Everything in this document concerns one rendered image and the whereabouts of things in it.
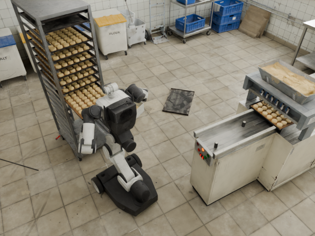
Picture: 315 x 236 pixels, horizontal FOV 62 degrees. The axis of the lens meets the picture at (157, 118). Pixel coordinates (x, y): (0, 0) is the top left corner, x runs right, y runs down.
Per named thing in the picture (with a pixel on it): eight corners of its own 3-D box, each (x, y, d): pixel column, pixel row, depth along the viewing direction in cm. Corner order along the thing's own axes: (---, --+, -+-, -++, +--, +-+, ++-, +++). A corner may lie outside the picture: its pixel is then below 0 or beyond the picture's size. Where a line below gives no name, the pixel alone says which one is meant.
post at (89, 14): (113, 139, 339) (90, 4, 226) (111, 140, 338) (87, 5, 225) (112, 138, 341) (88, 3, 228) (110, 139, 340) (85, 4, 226)
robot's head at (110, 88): (119, 93, 215) (117, 84, 209) (108, 98, 210) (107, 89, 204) (114, 90, 219) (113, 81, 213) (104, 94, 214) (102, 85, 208)
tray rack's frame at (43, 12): (115, 143, 345) (92, 3, 227) (80, 163, 321) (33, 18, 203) (91, 119, 382) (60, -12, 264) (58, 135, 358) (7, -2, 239)
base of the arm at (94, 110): (106, 117, 205) (103, 103, 205) (91, 120, 197) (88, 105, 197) (96, 120, 216) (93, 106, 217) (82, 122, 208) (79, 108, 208)
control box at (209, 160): (197, 147, 251) (198, 137, 242) (212, 165, 235) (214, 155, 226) (194, 149, 250) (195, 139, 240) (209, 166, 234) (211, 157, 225)
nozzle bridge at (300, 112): (261, 92, 293) (269, 66, 270) (318, 133, 245) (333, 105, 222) (238, 101, 281) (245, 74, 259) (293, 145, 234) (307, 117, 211)
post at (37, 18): (82, 157, 318) (39, 17, 205) (79, 158, 316) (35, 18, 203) (80, 155, 320) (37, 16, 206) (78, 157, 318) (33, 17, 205)
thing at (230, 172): (236, 162, 325) (252, 107, 265) (255, 183, 302) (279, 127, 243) (188, 185, 301) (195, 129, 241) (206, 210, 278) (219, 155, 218)
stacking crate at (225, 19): (229, 14, 642) (230, 6, 628) (240, 20, 616) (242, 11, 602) (209, 19, 620) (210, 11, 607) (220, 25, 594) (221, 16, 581)
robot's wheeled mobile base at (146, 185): (166, 196, 288) (166, 178, 265) (127, 225, 263) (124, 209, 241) (132, 161, 324) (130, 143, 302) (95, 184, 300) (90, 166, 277)
